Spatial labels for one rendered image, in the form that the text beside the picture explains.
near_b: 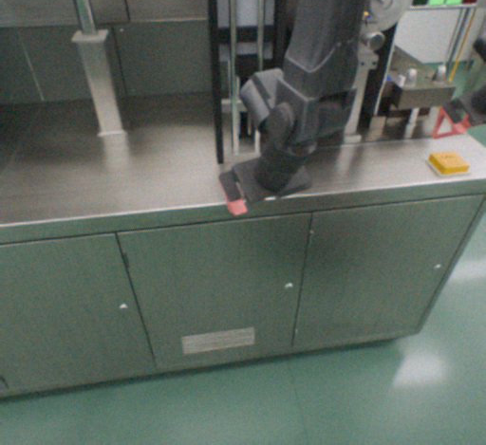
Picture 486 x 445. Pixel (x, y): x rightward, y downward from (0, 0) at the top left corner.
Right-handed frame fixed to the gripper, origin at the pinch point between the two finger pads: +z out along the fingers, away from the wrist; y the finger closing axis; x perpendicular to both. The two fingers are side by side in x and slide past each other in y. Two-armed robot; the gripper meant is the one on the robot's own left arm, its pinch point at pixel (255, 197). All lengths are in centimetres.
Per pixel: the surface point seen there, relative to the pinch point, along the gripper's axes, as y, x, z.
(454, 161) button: -59, 5, 11
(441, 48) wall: -343, -138, 176
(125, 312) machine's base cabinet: 26, 1, 63
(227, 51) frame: -12.2, -36.1, 5.5
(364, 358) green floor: -53, 51, 91
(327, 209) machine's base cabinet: -28.5, 1.7, 25.3
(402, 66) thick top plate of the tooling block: -74, -30, 19
